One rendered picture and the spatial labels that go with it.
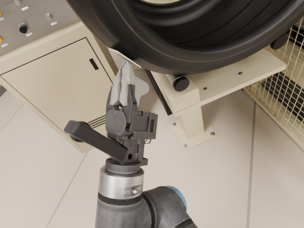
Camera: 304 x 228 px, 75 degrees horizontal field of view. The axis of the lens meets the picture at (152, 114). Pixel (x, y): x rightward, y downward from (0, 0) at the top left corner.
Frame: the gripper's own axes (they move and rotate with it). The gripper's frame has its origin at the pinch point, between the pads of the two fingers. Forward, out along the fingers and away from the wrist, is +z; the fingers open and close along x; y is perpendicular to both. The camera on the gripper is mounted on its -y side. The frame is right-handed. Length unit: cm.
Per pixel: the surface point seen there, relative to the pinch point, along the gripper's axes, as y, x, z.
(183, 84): 19.4, -0.8, -0.4
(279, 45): 37.9, 14.9, 12.5
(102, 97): 40, -84, -2
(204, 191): 85, -32, -53
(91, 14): -8.1, 1.7, 6.5
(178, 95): 21.0, -3.5, -2.9
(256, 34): 23.6, 14.8, 10.9
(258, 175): 106, -10, -39
